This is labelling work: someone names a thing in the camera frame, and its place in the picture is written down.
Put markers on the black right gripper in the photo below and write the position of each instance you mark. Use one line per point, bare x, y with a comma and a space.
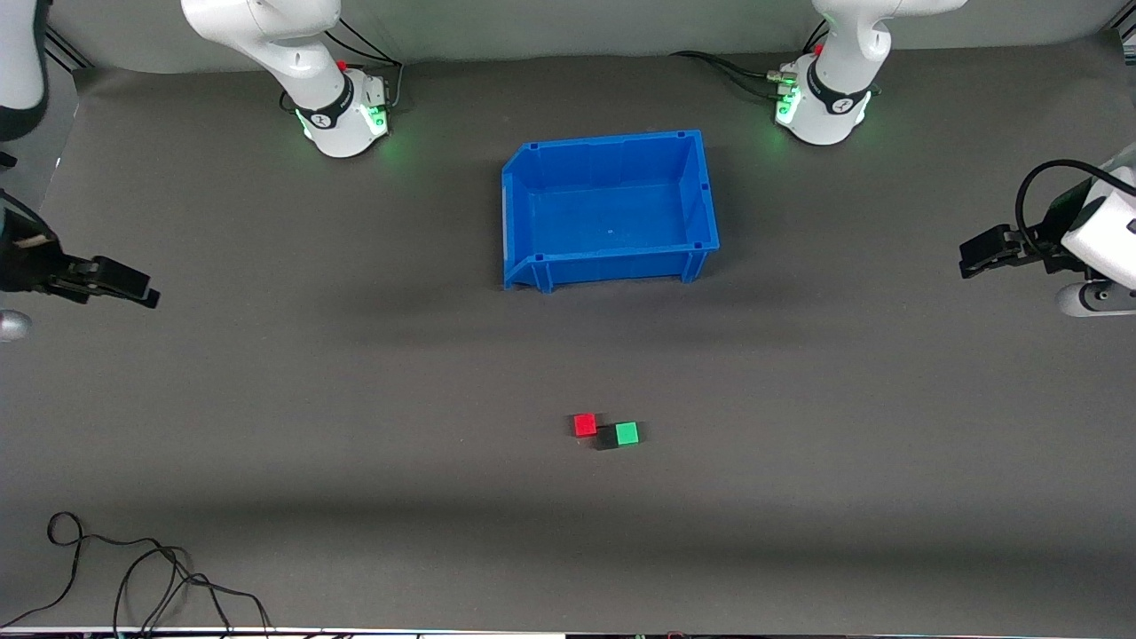
27, 266

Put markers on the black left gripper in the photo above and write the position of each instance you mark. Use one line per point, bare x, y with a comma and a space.
1053, 238

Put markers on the small green cube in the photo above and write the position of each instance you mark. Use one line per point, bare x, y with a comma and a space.
627, 433

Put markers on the small black cube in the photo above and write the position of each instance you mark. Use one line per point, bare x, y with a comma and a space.
606, 442

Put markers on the small red cube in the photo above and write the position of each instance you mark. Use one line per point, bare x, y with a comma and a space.
585, 425

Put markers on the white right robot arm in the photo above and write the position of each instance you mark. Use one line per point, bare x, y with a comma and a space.
293, 44

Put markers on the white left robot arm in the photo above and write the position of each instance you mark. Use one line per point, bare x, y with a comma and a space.
834, 98

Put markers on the blue plastic storage bin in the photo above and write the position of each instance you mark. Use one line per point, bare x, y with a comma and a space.
612, 213

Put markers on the dark grey table mat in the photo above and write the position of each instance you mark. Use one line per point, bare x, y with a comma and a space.
444, 497

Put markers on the aluminium frame rail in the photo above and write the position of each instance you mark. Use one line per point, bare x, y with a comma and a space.
1125, 34
67, 49

